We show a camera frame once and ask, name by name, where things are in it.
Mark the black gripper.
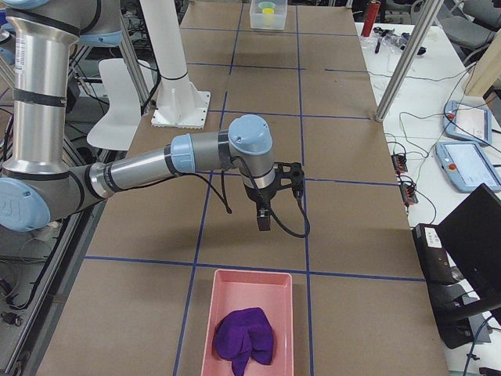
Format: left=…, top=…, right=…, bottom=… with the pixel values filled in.
left=244, top=183, right=279, bottom=231

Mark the purple microfiber cloth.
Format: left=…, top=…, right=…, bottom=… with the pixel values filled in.
left=213, top=307, right=275, bottom=375

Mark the black computer box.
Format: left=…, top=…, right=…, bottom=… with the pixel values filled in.
left=412, top=223, right=458, bottom=286

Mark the pink plastic bin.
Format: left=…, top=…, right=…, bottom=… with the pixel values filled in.
left=201, top=269, right=294, bottom=375

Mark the upper relay board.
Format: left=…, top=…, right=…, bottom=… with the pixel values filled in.
left=391, top=154, right=408, bottom=175

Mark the relay board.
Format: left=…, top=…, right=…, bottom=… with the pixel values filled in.
left=391, top=154, right=408, bottom=175
left=399, top=181, right=419, bottom=207

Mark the lower relay board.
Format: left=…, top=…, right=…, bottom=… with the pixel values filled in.
left=399, top=181, right=419, bottom=207

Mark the white chair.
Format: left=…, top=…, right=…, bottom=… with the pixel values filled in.
left=87, top=58, right=142, bottom=151

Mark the clear plastic container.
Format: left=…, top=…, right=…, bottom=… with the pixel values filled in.
left=249, top=0, right=287, bottom=31

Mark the black monitor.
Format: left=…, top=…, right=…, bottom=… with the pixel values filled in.
left=436, top=183, right=500, bottom=305

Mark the green bowl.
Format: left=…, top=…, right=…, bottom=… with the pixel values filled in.
left=258, top=1, right=276, bottom=10

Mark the lower teach pendant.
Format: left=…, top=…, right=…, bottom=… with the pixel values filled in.
left=435, top=141, right=500, bottom=193

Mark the teach pendant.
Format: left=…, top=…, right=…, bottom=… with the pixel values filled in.
left=435, top=141, right=500, bottom=193
left=443, top=100, right=492, bottom=146

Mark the upper teach pendant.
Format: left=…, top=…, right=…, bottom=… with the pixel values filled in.
left=443, top=100, right=492, bottom=146

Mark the red cylinder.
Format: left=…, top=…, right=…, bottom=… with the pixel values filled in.
left=361, top=0, right=380, bottom=38

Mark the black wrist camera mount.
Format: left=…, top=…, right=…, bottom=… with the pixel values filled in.
left=274, top=162, right=305, bottom=199

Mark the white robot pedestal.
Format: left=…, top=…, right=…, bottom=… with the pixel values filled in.
left=140, top=0, right=211, bottom=129

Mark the aluminium frame post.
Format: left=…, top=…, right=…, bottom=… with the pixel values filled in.
left=375, top=0, right=443, bottom=123

